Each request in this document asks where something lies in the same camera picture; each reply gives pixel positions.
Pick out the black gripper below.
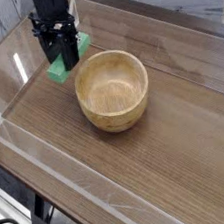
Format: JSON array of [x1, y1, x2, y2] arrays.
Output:
[[29, 0, 79, 71]]

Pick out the clear acrylic corner bracket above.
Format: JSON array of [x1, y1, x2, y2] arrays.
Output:
[[68, 0, 80, 27]]

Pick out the black table leg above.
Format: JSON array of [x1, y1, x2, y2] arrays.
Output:
[[34, 194, 45, 220]]

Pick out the light wooden bowl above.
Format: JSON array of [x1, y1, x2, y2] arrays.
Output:
[[75, 50, 149, 133]]

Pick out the green rectangular block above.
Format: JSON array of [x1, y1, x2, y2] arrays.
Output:
[[47, 32, 91, 84]]

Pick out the clear acrylic tray walls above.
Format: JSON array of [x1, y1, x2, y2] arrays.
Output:
[[0, 0, 224, 224]]

